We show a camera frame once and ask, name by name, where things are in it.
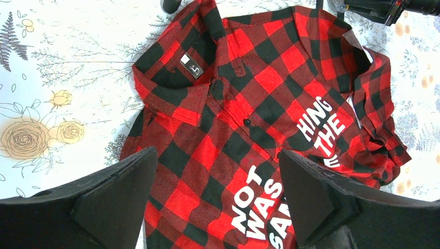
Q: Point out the red black plaid shirt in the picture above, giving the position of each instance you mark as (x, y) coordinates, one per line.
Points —
(224, 96)

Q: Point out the floral patterned table mat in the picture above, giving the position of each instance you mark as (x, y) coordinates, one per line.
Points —
(67, 65)

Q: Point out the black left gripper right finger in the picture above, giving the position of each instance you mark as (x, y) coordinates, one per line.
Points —
(329, 210)

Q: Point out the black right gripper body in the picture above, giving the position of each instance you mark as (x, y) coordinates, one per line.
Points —
(387, 12)

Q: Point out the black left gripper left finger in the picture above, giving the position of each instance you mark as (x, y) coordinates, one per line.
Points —
(102, 210)

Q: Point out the pink music stand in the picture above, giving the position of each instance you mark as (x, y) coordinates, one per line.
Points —
(170, 6)

